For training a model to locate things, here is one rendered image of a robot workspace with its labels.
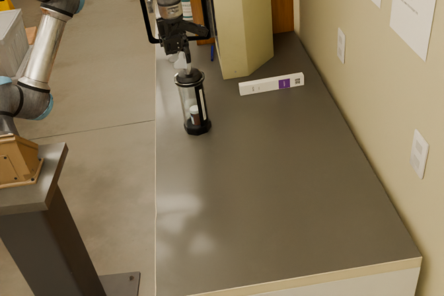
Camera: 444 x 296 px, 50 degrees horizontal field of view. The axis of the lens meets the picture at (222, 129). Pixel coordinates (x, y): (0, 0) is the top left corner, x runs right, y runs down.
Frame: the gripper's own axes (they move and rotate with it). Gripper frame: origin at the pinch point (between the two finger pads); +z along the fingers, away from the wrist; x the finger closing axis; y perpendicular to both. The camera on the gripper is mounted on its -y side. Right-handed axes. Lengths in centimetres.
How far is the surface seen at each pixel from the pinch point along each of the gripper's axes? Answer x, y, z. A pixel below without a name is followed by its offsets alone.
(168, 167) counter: 16.4, 17.0, 25.8
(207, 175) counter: 26.8, 6.2, 25.9
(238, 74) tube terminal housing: -25.8, -27.5, 24.3
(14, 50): -232, 79, 72
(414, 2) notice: 57, -43, -31
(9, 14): -263, 75, 54
